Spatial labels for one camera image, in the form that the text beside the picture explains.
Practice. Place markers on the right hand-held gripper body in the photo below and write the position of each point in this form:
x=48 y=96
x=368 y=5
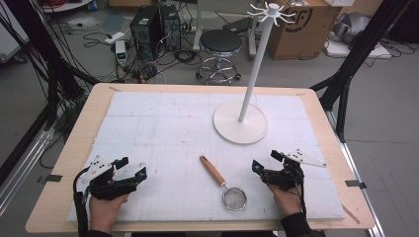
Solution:
x=286 y=176

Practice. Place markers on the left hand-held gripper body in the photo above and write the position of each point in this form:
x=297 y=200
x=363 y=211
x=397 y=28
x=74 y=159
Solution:
x=100 y=187

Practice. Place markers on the white hook stand rack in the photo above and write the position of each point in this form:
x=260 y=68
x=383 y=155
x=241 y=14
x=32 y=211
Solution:
x=254 y=70

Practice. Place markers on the person's right hand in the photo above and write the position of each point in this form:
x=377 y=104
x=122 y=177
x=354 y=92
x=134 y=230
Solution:
x=287 y=200

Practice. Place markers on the person's left hand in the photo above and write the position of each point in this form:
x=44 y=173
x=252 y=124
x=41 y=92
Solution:
x=107 y=212

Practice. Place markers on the black tape piece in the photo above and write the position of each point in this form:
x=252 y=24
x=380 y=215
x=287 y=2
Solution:
x=51 y=178
x=355 y=184

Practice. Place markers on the white gridded foam mat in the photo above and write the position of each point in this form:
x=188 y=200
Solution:
x=171 y=131

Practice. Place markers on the light wooden table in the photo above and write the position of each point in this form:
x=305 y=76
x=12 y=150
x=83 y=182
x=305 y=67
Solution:
x=79 y=131

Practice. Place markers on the white power strip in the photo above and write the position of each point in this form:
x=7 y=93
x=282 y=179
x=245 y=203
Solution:
x=114 y=38

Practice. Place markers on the black round stool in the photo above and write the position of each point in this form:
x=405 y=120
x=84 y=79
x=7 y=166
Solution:
x=220 y=41

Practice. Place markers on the brown cardboard box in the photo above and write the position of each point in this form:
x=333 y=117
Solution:
x=303 y=29

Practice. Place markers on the flat white board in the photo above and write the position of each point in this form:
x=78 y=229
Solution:
x=359 y=51

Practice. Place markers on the large black computer tower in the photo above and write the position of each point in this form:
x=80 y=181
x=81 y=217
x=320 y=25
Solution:
x=146 y=31

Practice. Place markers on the slim black computer tower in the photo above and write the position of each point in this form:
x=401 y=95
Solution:
x=171 y=24

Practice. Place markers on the grey plastic bag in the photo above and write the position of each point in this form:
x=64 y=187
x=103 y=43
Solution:
x=351 y=28

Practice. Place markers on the aluminium rail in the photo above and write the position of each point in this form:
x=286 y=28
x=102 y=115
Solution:
x=359 y=184
x=26 y=164

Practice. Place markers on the black metal frame stand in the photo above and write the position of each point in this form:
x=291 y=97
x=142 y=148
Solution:
x=52 y=65
x=359 y=56

